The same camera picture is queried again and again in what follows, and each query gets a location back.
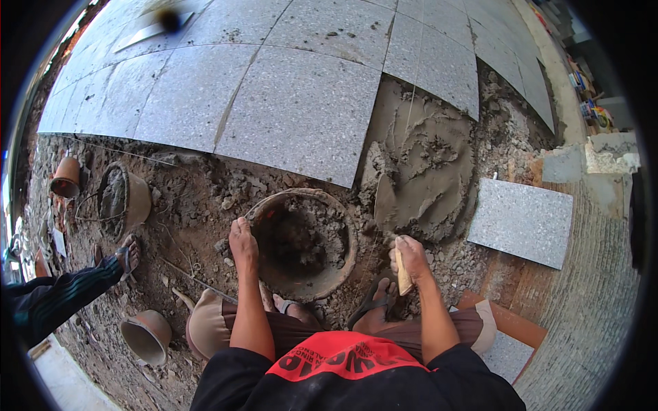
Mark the person's right hand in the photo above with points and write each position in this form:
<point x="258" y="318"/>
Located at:
<point x="417" y="262"/>

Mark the person's left hand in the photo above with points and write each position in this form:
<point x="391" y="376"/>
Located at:
<point x="243" y="249"/>

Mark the person's left fingers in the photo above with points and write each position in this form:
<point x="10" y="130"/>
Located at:
<point x="240" y="226"/>

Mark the person's right fingers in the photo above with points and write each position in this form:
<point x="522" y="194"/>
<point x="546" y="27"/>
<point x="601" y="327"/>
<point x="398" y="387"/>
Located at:
<point x="395" y="257"/>

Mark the large mortar-caked bucket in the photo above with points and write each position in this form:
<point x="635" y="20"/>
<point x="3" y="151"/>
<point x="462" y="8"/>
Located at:
<point x="308" y="287"/>

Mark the thin metal rod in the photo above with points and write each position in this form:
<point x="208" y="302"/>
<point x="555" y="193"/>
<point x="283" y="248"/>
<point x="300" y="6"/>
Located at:
<point x="205" y="285"/>

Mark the wet mortar bed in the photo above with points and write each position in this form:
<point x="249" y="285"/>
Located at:
<point x="432" y="169"/>

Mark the person's legs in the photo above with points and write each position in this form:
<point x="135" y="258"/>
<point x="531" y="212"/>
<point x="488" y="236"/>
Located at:
<point x="208" y="323"/>

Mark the bucket full of mortar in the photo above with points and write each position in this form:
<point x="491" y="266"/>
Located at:
<point x="138" y="200"/>

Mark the loose grey granite tile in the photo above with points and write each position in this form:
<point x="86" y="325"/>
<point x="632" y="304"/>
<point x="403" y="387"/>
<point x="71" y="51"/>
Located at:
<point x="519" y="223"/>

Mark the empty orange bucket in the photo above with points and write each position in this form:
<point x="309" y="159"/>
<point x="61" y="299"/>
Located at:
<point x="154" y="329"/>

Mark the person's body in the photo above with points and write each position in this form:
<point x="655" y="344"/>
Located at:
<point x="354" y="385"/>

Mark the orange flat board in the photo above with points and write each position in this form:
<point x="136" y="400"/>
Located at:
<point x="514" y="321"/>

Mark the grey granite tile offcut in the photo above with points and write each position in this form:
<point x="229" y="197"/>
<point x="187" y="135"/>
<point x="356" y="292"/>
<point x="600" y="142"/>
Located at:
<point x="509" y="357"/>

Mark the small orange bucket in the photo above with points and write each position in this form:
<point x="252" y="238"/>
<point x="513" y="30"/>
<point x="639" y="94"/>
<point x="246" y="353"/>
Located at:
<point x="67" y="172"/>

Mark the aluminium straightedge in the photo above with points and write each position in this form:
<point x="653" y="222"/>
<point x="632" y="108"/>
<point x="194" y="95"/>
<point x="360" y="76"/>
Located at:
<point x="146" y="33"/>

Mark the grey concrete blocks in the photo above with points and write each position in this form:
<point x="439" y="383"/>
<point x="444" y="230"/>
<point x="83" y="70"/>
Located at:
<point x="609" y="151"/>

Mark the clutter of paint cans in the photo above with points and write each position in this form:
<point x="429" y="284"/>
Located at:
<point x="586" y="97"/>

